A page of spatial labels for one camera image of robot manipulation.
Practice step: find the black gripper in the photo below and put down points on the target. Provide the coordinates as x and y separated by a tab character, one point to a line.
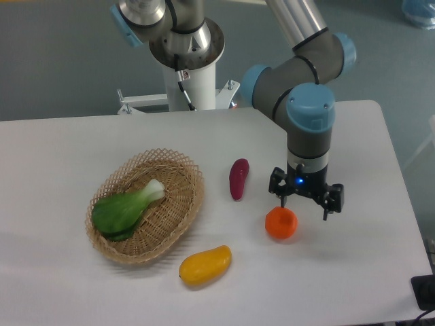
308	185

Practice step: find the orange fruit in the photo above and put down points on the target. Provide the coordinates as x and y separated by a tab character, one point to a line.
281	223

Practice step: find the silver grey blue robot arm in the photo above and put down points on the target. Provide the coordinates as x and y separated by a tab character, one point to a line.
294	95

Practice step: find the purple sweet potato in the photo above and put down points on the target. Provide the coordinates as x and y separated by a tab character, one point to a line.
237	178

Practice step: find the yellow mango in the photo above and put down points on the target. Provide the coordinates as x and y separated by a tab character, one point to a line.
204	267

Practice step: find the black device at table edge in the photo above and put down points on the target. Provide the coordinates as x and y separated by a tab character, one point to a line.
423	288

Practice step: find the green bok choy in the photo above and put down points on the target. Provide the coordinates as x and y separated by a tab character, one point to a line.
116	217

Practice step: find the blue plastic bag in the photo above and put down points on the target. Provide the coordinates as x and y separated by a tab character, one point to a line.
419	12

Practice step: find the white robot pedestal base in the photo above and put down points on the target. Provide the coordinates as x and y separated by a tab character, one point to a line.
188	63

